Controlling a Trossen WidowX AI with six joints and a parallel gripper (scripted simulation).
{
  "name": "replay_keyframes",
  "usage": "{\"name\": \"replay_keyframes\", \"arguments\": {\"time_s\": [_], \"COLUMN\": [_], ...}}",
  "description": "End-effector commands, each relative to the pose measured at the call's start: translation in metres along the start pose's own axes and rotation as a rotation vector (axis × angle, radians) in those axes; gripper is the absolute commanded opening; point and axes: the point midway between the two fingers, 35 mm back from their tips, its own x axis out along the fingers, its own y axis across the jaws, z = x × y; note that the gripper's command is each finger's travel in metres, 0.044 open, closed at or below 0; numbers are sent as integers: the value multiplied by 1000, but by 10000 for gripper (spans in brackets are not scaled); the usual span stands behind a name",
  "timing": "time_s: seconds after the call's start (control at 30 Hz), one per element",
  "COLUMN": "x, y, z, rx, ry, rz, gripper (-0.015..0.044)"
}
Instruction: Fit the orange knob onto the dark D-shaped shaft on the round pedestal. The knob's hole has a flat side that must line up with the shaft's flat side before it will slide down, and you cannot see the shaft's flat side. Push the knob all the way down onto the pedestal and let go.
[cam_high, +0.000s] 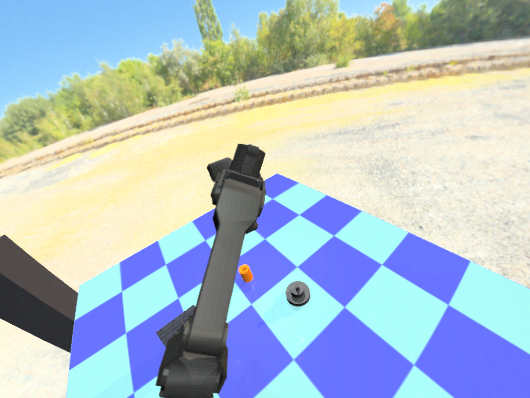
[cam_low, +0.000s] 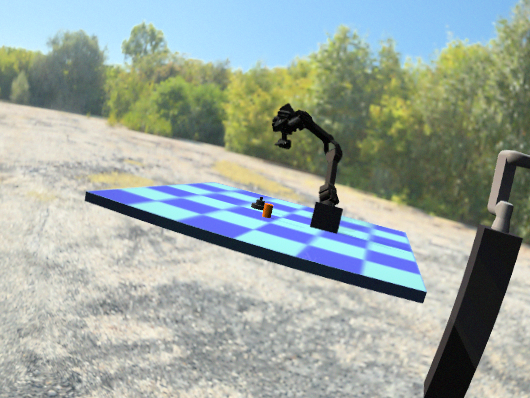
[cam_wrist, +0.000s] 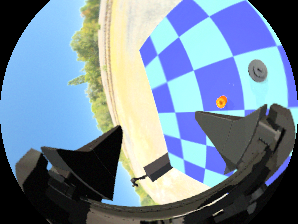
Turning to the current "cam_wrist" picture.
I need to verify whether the orange knob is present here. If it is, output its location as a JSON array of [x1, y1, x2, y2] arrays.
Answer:
[[216, 96, 227, 108]]

